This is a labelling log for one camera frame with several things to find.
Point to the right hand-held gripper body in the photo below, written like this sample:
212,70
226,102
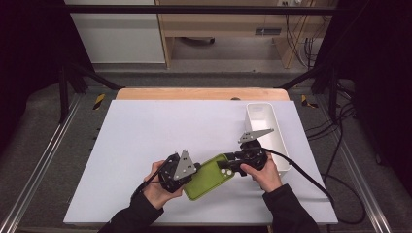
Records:
254,155

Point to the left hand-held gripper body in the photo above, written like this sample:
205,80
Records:
181,168

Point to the green phone case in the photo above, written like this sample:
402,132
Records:
204,181

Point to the white plastic bin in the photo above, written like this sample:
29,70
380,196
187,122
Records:
262,121

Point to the person's right hand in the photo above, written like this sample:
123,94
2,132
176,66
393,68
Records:
265,178

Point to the person's left hand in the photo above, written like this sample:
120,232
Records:
158,191

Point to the wooden table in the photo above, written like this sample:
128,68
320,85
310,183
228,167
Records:
194,93

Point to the yellow black floor marker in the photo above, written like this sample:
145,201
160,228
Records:
304,101
98,102

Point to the black metal stand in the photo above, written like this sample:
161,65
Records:
332,93
63,93

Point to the dark object under desk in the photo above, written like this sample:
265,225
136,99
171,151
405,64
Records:
197,40

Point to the wooden desk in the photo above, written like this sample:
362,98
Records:
220,22

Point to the white cabinet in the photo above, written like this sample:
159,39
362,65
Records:
120,39

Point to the black curtain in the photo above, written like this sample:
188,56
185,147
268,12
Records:
382,64
29,48

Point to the white power strip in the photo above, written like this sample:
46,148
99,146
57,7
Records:
293,2

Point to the aluminium floor rail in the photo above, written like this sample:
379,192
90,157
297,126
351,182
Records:
372,207
32,181

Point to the black horizontal frame bar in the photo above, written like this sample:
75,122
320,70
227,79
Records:
194,9

